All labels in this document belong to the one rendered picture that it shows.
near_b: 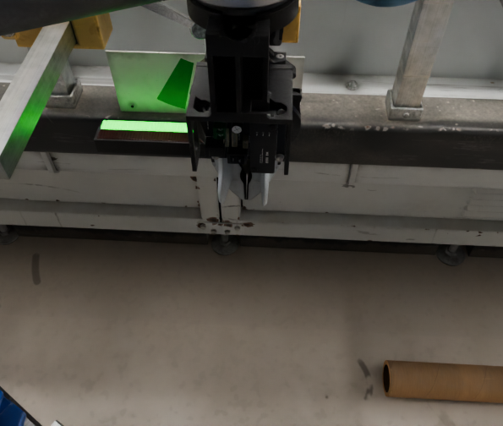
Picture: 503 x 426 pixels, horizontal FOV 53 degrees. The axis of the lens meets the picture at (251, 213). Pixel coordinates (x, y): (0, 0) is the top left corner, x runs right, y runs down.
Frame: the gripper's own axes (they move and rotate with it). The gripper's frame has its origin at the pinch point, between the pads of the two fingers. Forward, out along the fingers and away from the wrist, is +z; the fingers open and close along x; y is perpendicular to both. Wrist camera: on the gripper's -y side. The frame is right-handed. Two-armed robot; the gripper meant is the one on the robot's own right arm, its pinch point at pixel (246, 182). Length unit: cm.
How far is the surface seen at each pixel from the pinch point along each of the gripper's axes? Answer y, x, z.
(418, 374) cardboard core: -14, 37, 74
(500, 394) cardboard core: -11, 55, 76
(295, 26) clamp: -24.3, 4.5, -2.2
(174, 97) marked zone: -24.5, -11.7, 9.2
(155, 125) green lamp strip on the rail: -21.6, -14.3, 12.0
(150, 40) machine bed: -47, -20, 14
